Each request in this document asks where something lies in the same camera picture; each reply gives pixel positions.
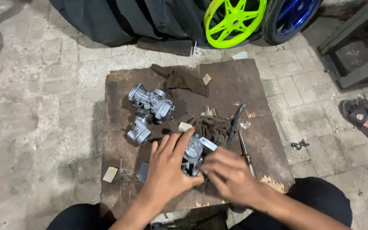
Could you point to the person's left hand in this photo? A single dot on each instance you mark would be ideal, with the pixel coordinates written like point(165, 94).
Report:
point(168, 174)

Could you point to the person's right hand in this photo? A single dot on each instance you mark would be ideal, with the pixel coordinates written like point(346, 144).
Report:
point(232, 179)

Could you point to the person's right fingers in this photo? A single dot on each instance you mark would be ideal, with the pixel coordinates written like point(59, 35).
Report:
point(214, 163)

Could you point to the small silver carburetor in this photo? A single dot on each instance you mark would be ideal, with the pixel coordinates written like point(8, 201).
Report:
point(193, 156)

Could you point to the crumpled brown rag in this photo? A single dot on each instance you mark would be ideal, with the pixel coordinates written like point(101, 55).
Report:
point(212, 127)

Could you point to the white folded sandpaper piece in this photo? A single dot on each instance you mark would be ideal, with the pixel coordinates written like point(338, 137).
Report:
point(185, 126)

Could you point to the small metal tool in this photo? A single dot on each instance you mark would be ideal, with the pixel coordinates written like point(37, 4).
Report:
point(209, 111)

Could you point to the grey sandpaper piece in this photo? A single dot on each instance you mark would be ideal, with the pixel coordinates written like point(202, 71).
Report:
point(143, 172)

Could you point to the brown wooden board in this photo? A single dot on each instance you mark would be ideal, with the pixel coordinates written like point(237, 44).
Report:
point(254, 95)

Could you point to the tan sandpaper scrap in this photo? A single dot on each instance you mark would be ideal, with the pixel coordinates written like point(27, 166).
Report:
point(206, 79)

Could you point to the large silver carburetor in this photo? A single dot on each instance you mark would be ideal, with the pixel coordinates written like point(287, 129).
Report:
point(147, 110)

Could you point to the flat brown rag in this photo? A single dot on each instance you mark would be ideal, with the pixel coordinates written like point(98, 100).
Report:
point(184, 80)

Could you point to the beige sandpaper piece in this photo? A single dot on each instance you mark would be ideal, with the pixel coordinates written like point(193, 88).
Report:
point(110, 174)

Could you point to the pale paper scrap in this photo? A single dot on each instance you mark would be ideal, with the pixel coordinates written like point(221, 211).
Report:
point(240, 55)

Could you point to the dark wooden block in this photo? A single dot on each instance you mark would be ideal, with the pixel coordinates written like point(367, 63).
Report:
point(164, 46)

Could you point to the neon green wheel rim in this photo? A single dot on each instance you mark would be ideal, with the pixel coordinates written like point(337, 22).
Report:
point(233, 22)

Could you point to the black sandal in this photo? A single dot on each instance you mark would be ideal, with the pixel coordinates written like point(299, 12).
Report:
point(356, 116)

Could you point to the blue wheel with tyre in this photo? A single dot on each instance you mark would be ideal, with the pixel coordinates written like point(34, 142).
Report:
point(286, 19)

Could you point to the black cloth cover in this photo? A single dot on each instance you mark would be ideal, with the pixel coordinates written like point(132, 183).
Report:
point(123, 19)

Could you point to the grey metal bench frame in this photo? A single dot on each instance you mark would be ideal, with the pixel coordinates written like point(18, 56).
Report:
point(353, 44)

